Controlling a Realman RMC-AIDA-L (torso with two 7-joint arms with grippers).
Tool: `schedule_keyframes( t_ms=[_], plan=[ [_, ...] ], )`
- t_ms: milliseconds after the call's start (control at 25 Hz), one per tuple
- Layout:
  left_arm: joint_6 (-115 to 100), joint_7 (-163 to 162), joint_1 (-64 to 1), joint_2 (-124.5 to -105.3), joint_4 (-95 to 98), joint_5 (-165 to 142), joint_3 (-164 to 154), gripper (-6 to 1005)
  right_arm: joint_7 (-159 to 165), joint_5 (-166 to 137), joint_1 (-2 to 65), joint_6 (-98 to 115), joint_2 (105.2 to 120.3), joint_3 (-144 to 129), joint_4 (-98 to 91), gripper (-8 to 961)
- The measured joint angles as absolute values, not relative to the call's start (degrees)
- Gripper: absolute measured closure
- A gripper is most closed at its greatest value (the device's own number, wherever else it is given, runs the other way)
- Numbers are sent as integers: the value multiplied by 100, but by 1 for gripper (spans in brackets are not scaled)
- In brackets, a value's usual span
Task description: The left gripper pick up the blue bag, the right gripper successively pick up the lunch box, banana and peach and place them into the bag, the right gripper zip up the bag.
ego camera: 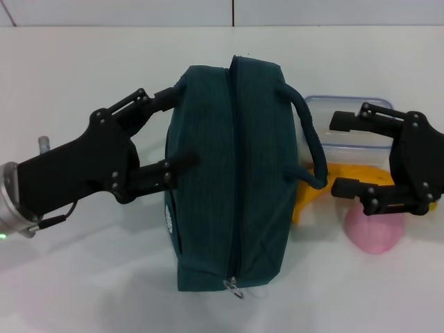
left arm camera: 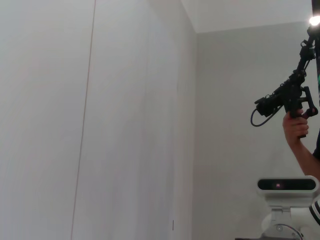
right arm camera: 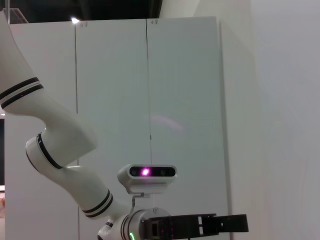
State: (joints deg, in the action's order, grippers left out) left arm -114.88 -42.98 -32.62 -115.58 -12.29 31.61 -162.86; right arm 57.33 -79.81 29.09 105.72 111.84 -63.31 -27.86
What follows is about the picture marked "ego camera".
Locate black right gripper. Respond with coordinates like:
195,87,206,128
328,101,444,218

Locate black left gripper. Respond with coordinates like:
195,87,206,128
16,86,201,220

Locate clear plastic box blue lid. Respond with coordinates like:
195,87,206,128
304,94,395,171

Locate yellow banana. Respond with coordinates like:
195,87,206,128
292,161,438,225

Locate dark teal zipper lunch bag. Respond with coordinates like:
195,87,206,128
162,53,330,299

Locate pink peach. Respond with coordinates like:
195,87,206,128
343,206,406,256

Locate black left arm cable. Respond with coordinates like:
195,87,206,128
29,200,76,233

